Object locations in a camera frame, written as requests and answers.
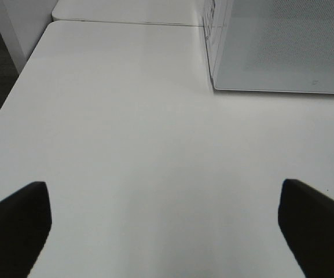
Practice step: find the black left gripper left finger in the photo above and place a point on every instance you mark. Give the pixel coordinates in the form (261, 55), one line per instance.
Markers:
(25, 223)

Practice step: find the white microwave oven body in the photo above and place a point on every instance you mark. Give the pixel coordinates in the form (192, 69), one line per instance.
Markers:
(216, 15)

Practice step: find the white microwave door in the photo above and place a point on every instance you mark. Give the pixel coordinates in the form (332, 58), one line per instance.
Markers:
(279, 46)

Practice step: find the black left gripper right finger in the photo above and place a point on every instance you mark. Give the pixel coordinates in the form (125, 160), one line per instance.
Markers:
(306, 220)

